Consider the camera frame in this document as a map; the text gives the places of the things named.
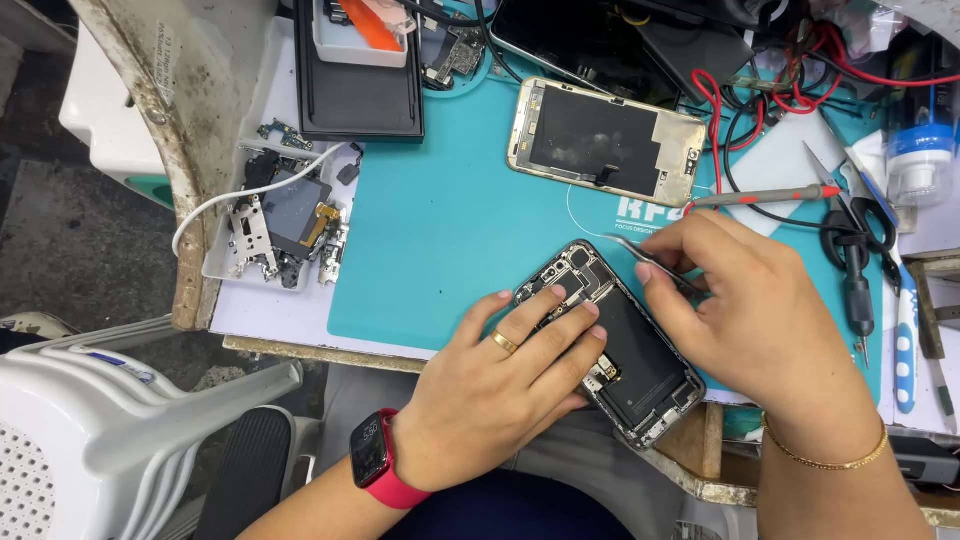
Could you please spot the black rectangular box lid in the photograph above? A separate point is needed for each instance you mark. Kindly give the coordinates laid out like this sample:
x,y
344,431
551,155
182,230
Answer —
x,y
360,97

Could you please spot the person's right hand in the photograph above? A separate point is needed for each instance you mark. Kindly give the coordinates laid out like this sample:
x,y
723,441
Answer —
x,y
757,322

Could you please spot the black precision screwdriver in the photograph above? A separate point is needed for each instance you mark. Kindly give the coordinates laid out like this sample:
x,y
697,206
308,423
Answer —
x,y
857,292

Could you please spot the black tablet device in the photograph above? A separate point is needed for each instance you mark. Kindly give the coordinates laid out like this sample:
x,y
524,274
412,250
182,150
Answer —
x,y
600,37

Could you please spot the orange plastic pry tool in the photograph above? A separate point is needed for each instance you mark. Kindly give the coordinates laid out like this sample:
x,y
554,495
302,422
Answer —
x,y
371,22

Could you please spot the white plastic chair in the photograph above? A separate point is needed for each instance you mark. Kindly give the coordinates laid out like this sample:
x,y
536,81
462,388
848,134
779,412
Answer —
x,y
112,427

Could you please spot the gold-framed phone display panel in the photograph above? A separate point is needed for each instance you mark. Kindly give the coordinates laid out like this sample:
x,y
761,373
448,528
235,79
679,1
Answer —
x,y
600,139

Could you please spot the red-tipped grey multimeter probe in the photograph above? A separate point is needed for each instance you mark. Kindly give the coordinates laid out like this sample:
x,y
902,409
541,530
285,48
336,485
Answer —
x,y
765,196

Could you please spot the black smartphone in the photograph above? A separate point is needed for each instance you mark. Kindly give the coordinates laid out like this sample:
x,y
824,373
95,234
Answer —
x,y
645,360

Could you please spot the clear bottle with blue cap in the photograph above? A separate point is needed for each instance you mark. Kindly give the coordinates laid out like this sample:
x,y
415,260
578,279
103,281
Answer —
x,y
921,142

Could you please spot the black ribbed footrest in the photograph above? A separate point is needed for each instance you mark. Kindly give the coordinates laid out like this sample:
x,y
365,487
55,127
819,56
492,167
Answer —
x,y
244,480

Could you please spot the phone logic board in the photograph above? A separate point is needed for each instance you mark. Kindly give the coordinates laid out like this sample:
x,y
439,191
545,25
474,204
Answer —
x,y
461,52

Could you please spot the red smartwatch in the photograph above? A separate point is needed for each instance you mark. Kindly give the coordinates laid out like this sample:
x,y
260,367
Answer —
x,y
375,457

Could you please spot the white foam pad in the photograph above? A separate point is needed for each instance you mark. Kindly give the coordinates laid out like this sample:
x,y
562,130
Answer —
x,y
780,150

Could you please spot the teal repair mat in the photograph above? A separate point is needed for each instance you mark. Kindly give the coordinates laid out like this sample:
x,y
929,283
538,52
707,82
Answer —
x,y
450,225

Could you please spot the person's grey trousers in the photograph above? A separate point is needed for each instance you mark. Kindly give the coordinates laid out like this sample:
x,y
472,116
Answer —
x,y
585,472

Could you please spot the blue and white toothbrush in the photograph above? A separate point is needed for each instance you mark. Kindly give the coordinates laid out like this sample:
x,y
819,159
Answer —
x,y
906,337

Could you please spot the person's left hand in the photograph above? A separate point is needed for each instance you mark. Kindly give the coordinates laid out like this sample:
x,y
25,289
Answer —
x,y
487,405

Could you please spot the small blue flex board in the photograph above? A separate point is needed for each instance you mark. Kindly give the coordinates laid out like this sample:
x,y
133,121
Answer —
x,y
283,135

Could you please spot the white plastic stool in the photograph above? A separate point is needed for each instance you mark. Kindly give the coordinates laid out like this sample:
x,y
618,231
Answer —
x,y
105,112

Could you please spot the small grey phone part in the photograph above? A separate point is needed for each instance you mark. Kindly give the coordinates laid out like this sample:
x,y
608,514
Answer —
x,y
349,172

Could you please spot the white tray of phone parts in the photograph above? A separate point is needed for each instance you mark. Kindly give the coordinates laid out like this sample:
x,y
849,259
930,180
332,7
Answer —
x,y
285,217

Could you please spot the black box device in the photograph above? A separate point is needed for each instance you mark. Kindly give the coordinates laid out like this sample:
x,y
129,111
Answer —
x,y
926,461

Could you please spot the small white parts tray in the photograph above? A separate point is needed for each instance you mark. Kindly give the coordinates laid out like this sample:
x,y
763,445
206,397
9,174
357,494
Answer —
x,y
345,49

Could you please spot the silver metal tweezers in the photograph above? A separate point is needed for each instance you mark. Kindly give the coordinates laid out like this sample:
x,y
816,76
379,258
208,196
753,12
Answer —
x,y
626,244

